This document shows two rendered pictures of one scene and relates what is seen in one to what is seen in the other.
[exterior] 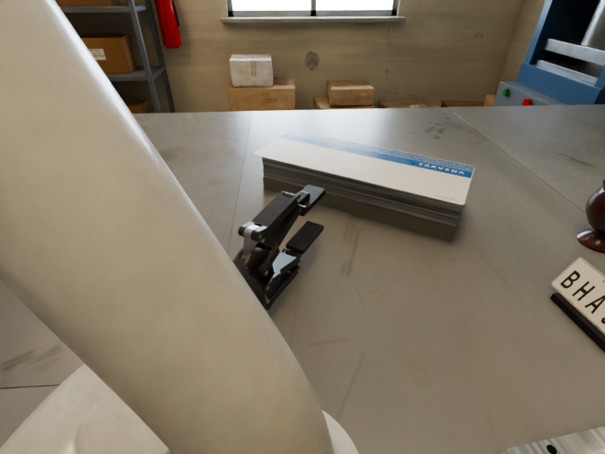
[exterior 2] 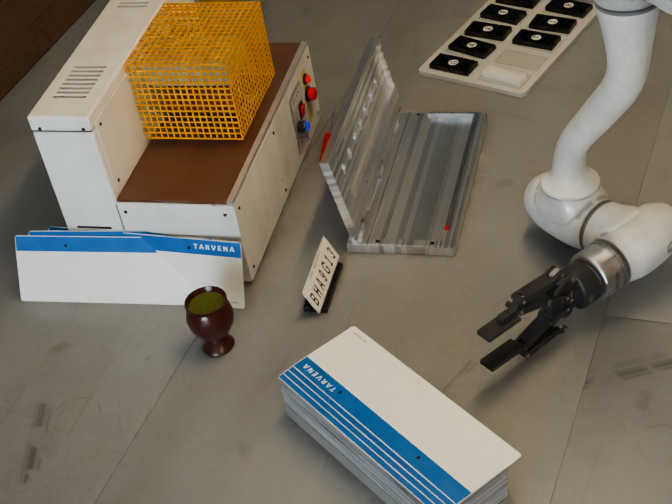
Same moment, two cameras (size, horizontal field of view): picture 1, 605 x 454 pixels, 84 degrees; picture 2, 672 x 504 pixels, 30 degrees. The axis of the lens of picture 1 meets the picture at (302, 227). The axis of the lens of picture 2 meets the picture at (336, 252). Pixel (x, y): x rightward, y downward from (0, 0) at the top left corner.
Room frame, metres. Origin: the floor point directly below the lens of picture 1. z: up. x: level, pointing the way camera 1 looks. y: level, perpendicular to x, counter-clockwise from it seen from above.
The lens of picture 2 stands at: (1.77, 0.54, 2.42)
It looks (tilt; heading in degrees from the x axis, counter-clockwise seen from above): 39 degrees down; 211
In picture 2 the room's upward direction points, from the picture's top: 11 degrees counter-clockwise
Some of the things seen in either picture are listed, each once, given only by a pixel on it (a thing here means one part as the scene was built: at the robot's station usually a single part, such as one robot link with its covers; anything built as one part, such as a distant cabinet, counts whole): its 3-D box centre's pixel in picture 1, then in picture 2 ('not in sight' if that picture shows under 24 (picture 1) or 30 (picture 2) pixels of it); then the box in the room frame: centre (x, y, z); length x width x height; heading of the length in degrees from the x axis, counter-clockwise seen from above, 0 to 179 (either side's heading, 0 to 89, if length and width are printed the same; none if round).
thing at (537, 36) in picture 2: not in sight; (536, 39); (-0.61, -0.26, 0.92); 0.10 x 0.05 x 0.01; 82
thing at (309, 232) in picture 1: (305, 236); (501, 355); (0.41, 0.00, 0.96); 0.07 x 0.03 x 0.01; 152
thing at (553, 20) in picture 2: not in sight; (552, 23); (-0.68, -0.24, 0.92); 0.10 x 0.05 x 0.01; 84
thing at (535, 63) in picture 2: not in sight; (512, 39); (-0.62, -0.32, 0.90); 0.40 x 0.27 x 0.01; 170
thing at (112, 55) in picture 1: (103, 54); not in sight; (3.12, 1.65, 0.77); 0.42 x 0.17 x 0.26; 95
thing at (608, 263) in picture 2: not in sight; (597, 271); (0.21, 0.10, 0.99); 0.09 x 0.06 x 0.09; 62
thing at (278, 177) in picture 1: (360, 177); (389, 439); (0.62, -0.12, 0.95); 0.40 x 0.13 x 0.09; 62
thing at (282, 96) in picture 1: (263, 97); not in sight; (3.22, 0.36, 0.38); 0.60 x 0.40 x 0.26; 94
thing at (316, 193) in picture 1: (305, 199); (498, 325); (0.41, -0.01, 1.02); 0.07 x 0.03 x 0.01; 152
